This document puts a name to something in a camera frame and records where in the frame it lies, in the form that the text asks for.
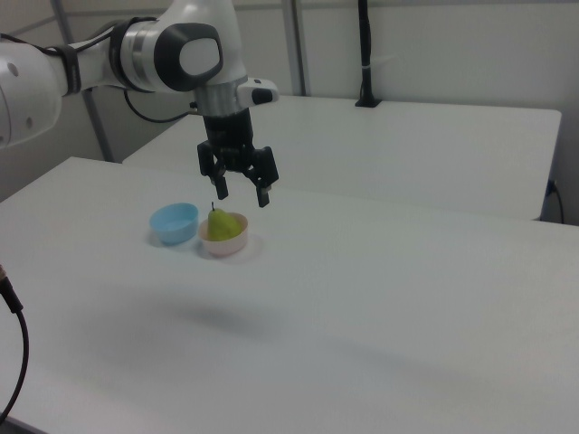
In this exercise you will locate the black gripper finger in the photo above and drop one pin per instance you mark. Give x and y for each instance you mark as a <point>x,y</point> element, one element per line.
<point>266,174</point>
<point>221,183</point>

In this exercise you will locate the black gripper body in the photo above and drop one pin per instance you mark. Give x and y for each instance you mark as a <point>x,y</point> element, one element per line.
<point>228,133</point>

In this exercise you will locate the green pear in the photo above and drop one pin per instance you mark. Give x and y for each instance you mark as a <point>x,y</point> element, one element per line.
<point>221,226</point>

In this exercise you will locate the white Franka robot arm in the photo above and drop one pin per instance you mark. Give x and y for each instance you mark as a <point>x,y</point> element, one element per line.
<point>149,50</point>

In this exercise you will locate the blue plastic bowl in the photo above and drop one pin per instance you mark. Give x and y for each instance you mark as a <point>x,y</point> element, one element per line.
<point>174,223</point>

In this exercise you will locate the pink plastic bowl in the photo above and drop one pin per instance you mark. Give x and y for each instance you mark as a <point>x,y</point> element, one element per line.
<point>226,248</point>

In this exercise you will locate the grey metal frame post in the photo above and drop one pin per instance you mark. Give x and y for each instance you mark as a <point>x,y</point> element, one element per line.
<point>92,113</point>
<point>296,50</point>

